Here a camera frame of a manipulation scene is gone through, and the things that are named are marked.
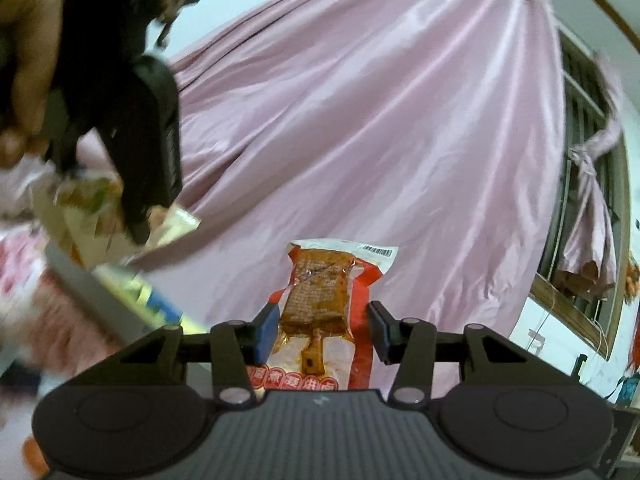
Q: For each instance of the tied pink window curtain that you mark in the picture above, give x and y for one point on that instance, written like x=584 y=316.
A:
x=587 y=266

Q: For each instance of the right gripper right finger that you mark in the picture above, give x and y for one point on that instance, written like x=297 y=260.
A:
x=409 y=343

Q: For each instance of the floral bedspread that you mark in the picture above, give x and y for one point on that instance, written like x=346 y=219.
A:
x=40 y=321

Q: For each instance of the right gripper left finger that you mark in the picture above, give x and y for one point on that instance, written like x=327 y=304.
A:
x=236 y=345

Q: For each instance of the person's left hand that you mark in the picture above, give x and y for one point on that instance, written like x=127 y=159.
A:
x=37 y=26

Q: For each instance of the red spicy tofu snack packet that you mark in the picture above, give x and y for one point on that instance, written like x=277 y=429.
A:
x=323 y=341

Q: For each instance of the pink satin curtain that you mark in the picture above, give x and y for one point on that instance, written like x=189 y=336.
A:
x=434 y=126

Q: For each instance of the grey cardboard box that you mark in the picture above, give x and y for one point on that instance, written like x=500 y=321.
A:
x=121 y=300

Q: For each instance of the wooden window frame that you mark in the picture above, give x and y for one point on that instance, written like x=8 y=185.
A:
x=594 y=320

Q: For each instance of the beige cracker snack packet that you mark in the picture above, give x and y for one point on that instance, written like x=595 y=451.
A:
x=84 y=218

